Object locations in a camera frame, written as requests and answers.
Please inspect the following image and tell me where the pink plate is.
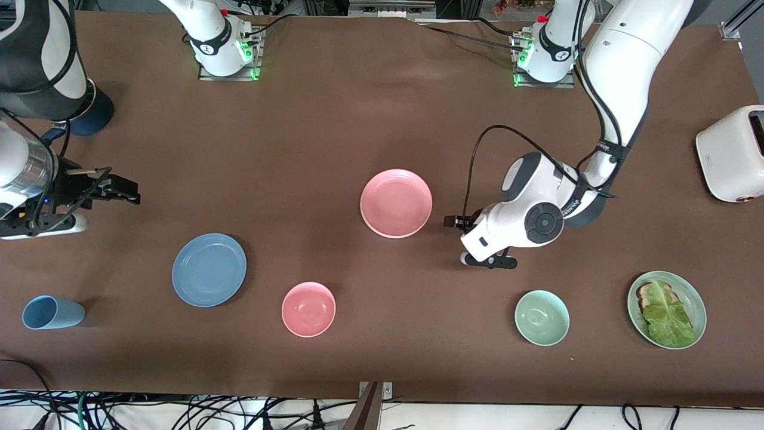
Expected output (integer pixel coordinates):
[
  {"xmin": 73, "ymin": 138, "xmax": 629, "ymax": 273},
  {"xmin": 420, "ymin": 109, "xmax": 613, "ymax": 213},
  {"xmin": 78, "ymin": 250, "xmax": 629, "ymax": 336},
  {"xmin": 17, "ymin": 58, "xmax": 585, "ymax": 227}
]
[{"xmin": 360, "ymin": 169, "xmax": 433, "ymax": 239}]

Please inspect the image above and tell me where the blue plate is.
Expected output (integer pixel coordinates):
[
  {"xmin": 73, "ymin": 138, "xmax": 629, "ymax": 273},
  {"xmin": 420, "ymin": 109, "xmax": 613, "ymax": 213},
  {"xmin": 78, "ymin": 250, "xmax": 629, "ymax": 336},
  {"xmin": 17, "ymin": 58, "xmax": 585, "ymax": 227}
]
[{"xmin": 171, "ymin": 233, "xmax": 248, "ymax": 308}]

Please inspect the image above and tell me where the dark blue saucepan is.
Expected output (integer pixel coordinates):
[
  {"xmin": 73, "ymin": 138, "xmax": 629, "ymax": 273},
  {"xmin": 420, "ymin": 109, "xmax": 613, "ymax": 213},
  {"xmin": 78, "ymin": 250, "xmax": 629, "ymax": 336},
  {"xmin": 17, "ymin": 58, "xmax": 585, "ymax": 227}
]
[{"xmin": 39, "ymin": 88, "xmax": 115, "ymax": 144}]

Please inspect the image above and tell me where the green bowl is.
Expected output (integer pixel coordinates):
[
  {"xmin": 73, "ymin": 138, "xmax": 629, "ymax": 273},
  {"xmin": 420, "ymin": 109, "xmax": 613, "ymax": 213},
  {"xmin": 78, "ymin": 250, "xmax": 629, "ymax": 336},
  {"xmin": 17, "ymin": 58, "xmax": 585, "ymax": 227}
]
[{"xmin": 515, "ymin": 290, "xmax": 571, "ymax": 347}]

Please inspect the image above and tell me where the blue cup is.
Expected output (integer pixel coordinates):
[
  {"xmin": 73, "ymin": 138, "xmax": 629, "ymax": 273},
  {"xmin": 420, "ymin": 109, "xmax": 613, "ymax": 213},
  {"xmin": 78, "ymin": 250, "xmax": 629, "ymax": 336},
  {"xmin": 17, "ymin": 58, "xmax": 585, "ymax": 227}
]
[{"xmin": 22, "ymin": 295, "xmax": 86, "ymax": 330}]

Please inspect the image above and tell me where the toasted bread slice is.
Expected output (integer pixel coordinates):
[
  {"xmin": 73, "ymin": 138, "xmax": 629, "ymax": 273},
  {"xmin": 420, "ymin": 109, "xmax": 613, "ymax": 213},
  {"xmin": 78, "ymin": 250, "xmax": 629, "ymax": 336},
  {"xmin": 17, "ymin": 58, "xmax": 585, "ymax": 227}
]
[{"xmin": 636, "ymin": 282, "xmax": 680, "ymax": 312}]

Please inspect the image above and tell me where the pink bowl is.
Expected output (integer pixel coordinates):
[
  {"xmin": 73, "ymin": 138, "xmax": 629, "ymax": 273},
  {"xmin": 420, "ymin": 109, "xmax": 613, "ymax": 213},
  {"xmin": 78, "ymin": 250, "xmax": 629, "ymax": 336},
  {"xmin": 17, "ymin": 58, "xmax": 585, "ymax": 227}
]
[{"xmin": 281, "ymin": 281, "xmax": 337, "ymax": 339}]

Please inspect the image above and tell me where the green lettuce leaf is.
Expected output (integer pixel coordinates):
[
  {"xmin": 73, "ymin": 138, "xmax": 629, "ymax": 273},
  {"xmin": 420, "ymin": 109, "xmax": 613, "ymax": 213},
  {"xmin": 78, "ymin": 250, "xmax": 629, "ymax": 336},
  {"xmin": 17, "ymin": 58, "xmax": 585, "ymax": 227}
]
[{"xmin": 641, "ymin": 279, "xmax": 697, "ymax": 348}]

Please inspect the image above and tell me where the green plate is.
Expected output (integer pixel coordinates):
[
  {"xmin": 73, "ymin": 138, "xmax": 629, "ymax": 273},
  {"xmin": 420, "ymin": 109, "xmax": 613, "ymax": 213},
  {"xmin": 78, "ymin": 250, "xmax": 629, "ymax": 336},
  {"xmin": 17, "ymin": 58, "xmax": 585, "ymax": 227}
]
[{"xmin": 627, "ymin": 271, "xmax": 707, "ymax": 351}]

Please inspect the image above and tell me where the metal fixture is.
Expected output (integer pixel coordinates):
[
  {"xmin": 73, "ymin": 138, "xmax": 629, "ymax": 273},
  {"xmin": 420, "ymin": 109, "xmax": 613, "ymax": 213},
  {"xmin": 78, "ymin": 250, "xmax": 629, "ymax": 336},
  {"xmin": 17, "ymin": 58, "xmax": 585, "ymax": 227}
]
[{"xmin": 348, "ymin": 0, "xmax": 438, "ymax": 20}]

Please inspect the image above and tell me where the white toaster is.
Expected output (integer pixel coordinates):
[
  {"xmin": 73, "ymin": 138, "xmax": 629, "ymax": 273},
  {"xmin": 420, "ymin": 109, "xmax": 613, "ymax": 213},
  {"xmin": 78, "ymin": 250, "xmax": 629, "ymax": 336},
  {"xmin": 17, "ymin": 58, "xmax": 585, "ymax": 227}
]
[{"xmin": 695, "ymin": 105, "xmax": 764, "ymax": 204}]

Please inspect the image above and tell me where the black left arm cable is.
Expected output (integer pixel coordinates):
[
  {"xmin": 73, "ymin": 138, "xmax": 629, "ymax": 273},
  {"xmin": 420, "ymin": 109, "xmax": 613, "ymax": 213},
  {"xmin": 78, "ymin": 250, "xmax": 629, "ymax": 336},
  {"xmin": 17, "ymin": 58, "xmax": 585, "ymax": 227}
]
[{"xmin": 467, "ymin": 0, "xmax": 633, "ymax": 225}]

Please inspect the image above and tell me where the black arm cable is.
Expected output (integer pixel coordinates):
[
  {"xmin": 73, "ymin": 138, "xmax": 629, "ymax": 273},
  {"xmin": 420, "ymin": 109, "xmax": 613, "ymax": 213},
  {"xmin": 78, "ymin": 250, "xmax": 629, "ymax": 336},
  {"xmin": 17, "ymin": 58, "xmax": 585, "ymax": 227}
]
[
  {"xmin": 0, "ymin": 0, "xmax": 114, "ymax": 235},
  {"xmin": 467, "ymin": 0, "xmax": 633, "ymax": 225}
]

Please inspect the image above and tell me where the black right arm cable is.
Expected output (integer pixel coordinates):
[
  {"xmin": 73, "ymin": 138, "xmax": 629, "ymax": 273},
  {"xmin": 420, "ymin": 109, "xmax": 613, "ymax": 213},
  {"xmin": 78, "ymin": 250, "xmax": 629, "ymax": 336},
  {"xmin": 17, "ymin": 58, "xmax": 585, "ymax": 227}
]
[{"xmin": 0, "ymin": 0, "xmax": 114, "ymax": 235}]

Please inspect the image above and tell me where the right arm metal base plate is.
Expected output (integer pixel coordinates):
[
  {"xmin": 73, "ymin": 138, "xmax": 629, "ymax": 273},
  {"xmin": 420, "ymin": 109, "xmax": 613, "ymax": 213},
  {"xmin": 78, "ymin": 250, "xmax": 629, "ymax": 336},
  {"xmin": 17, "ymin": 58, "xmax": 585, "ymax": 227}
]
[{"xmin": 198, "ymin": 27, "xmax": 264, "ymax": 82}]

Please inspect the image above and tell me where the black floor cable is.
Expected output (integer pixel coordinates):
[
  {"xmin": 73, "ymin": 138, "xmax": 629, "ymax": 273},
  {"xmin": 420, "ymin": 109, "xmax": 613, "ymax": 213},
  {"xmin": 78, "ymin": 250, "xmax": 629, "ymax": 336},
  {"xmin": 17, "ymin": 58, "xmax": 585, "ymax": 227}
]
[{"xmin": 0, "ymin": 358, "xmax": 57, "ymax": 430}]

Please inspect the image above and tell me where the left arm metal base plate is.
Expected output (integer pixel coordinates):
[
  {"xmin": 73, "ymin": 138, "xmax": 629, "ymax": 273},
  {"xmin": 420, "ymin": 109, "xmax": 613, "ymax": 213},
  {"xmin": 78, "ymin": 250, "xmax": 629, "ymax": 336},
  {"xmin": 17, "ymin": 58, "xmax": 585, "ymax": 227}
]
[{"xmin": 512, "ymin": 33, "xmax": 577, "ymax": 89}]

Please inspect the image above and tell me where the black base cable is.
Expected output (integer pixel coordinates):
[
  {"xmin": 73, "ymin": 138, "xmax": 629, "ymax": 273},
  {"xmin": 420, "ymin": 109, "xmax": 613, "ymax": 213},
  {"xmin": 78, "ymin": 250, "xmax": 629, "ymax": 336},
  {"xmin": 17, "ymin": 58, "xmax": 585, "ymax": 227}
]
[
  {"xmin": 239, "ymin": 9, "xmax": 299, "ymax": 38},
  {"xmin": 417, "ymin": 18, "xmax": 521, "ymax": 52}
]

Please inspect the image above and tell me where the brown post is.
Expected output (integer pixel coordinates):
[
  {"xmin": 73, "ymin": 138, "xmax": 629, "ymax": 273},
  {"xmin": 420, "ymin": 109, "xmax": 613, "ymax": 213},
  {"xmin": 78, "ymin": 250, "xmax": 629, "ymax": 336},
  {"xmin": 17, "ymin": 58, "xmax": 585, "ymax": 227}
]
[{"xmin": 343, "ymin": 382, "xmax": 383, "ymax": 430}]

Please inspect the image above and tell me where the aluminium frame profile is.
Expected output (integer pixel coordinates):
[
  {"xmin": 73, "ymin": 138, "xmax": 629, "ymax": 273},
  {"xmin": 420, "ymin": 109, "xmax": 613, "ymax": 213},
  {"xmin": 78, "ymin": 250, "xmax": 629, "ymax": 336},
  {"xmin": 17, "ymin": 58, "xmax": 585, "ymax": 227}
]
[{"xmin": 719, "ymin": 0, "xmax": 753, "ymax": 41}]

